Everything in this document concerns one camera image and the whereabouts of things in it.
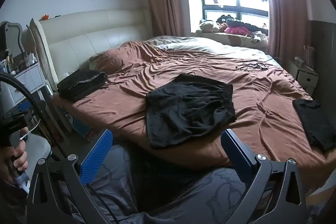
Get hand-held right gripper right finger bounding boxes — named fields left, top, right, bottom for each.
left=220, top=129, right=307, bottom=224

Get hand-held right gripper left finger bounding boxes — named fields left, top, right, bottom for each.
left=26, top=129, right=116, bottom=224

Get black pants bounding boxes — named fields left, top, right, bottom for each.
left=146, top=73, right=237, bottom=149

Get person's left hand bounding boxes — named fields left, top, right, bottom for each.
left=0, top=127, right=29, bottom=185

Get person's legs in grey trousers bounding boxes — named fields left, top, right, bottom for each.
left=60, top=144, right=279, bottom=224

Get grey chair seat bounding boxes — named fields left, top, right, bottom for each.
left=22, top=132, right=53, bottom=177

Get blue box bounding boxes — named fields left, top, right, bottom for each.
left=64, top=106, right=97, bottom=140

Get white dresser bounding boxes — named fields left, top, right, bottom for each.
left=0, top=51, right=45, bottom=105

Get stack of folded black clothes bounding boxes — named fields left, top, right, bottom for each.
left=56, top=70, right=109, bottom=102

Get brown blanket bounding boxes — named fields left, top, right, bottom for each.
left=54, top=40, right=336, bottom=174

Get folded black garment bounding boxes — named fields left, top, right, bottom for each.
left=292, top=99, right=336, bottom=153

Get ornate framed mirror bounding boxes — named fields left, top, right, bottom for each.
left=0, top=21, right=25, bottom=59

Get white nightstand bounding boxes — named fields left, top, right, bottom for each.
left=286, top=59, right=319, bottom=94

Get patterned window seat cushion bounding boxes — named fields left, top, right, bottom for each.
left=192, top=30, right=269, bottom=48

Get cream padded headboard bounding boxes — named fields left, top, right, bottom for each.
left=29, top=9, right=153, bottom=93

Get white bedsheet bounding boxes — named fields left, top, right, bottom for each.
left=146, top=35, right=279, bottom=67

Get pink plush toy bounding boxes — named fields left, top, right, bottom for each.
left=224, top=26, right=250, bottom=35

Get brown plush toy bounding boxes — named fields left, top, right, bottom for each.
left=198, top=19, right=223, bottom=33

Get black plush toy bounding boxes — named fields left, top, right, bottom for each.
left=217, top=14, right=268, bottom=31

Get black flexible hose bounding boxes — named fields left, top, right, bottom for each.
left=0, top=73, right=36, bottom=119

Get black cables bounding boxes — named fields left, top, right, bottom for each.
left=235, top=57, right=285, bottom=76

